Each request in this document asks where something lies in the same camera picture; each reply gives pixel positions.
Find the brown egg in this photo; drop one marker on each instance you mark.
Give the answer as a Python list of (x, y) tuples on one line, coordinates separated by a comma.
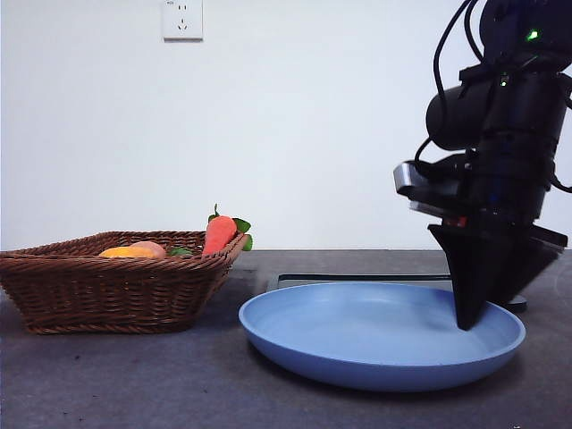
[(153, 247)]

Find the blue round plate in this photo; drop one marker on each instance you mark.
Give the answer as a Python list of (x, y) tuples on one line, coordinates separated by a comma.
[(357, 330)]

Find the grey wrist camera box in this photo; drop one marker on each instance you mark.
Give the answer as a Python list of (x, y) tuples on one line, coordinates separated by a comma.
[(409, 176)]

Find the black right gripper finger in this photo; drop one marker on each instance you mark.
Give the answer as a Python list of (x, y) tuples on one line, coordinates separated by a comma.
[(473, 268), (532, 268)]

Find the yellow corn cob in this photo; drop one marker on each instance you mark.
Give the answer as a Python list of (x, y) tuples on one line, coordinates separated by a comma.
[(120, 253)]

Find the green pepper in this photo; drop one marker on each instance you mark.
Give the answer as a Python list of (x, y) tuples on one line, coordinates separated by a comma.
[(180, 252)]

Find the white wall socket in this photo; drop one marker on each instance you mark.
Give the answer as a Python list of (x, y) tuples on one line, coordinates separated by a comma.
[(182, 26)]

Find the orange toy carrot green leaves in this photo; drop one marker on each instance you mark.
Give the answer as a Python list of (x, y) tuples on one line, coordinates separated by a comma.
[(218, 233)]

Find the brown wicker basket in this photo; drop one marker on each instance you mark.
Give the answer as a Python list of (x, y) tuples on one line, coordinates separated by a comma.
[(111, 295)]

